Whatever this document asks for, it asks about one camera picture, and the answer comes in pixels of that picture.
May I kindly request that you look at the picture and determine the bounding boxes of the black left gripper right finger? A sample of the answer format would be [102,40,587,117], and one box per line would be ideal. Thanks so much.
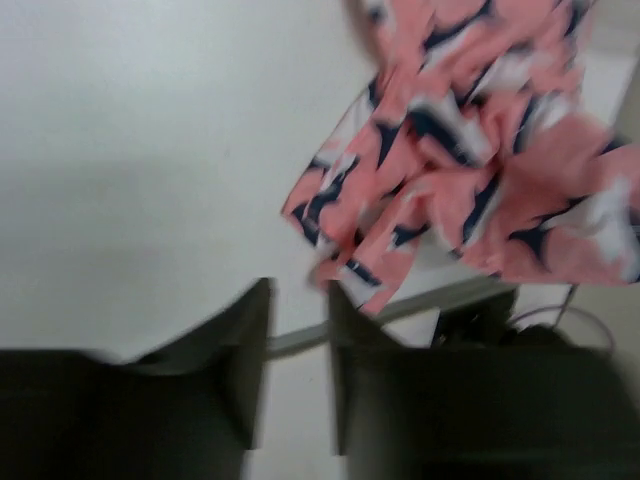
[327,284,640,480]

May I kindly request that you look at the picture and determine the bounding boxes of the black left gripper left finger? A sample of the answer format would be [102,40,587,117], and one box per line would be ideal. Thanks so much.
[1,278,273,479]

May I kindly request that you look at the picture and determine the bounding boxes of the pink shark print shorts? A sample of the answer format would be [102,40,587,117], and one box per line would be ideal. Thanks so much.
[283,1,639,314]

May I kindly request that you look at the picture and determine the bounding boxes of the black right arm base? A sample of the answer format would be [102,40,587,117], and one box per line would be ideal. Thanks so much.
[431,290,572,349]

